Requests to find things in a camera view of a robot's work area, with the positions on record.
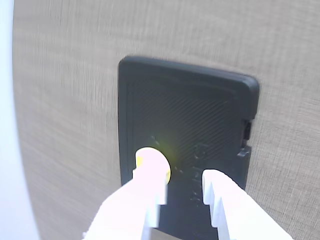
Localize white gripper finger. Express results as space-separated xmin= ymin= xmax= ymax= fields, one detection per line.
xmin=83 ymin=169 xmax=168 ymax=240
xmin=201 ymin=169 xmax=293 ymax=240

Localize black plastic flat case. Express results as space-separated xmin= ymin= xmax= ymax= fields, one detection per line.
xmin=117 ymin=56 xmax=260 ymax=240

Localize yellow rubber duck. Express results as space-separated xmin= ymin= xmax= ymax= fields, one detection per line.
xmin=134 ymin=146 xmax=173 ymax=188

